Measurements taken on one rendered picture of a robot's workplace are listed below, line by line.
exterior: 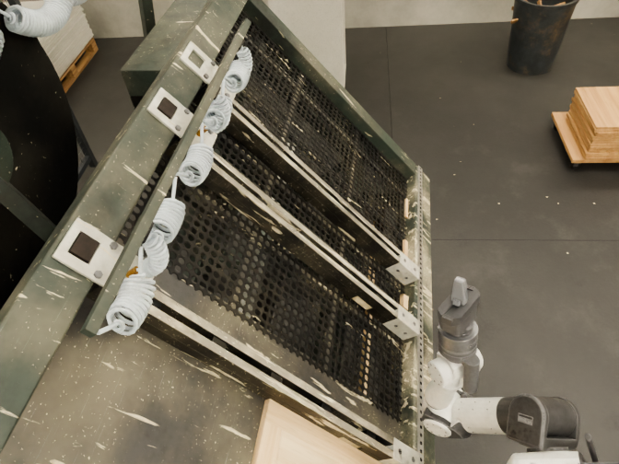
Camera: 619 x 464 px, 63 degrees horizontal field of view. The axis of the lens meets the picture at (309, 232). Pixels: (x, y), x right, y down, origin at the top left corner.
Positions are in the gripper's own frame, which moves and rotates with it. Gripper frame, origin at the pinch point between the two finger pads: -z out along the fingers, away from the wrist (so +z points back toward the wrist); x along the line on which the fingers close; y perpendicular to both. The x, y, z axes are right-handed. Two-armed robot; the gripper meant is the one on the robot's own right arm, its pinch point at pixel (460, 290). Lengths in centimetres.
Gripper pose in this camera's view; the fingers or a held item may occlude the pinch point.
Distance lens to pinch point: 116.0
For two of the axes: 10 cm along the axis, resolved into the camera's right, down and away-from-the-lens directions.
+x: -6.5, 4.7, -5.9
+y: -7.5, -2.8, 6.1
